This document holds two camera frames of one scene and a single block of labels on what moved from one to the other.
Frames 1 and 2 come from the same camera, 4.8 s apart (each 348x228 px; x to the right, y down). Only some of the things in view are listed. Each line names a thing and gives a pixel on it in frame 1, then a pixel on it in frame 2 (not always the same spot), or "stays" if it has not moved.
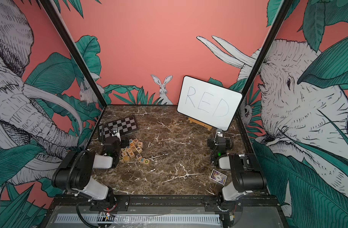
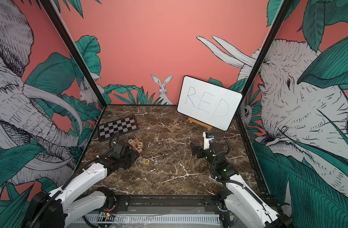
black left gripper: (124, 142) -> (132, 153)
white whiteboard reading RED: (209, 103) stays
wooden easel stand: (191, 120) stays
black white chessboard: (125, 126) stays
